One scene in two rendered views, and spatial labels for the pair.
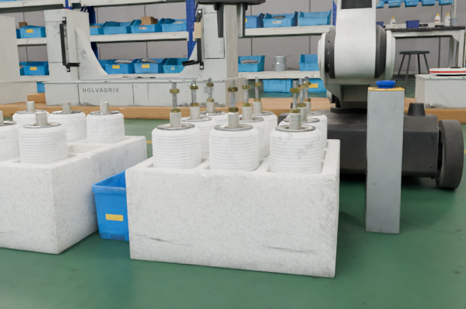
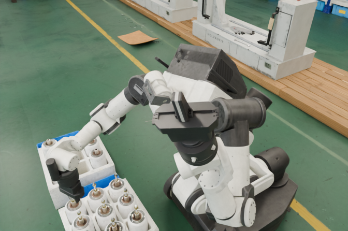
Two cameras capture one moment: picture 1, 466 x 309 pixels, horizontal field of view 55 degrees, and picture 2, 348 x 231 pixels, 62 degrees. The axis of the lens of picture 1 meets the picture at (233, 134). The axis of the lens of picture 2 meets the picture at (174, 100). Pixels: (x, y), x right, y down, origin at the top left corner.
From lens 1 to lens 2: 1.53 m
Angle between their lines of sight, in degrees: 46
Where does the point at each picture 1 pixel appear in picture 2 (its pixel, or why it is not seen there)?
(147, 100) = (235, 55)
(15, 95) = (187, 15)
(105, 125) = (92, 160)
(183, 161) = (70, 219)
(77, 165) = not seen: hidden behind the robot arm
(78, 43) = (214, 0)
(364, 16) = (192, 181)
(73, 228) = (63, 202)
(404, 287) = not seen: outside the picture
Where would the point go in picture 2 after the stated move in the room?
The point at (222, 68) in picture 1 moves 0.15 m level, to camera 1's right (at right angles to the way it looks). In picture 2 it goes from (281, 53) to (296, 58)
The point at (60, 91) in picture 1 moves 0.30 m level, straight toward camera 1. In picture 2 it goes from (198, 29) to (190, 38)
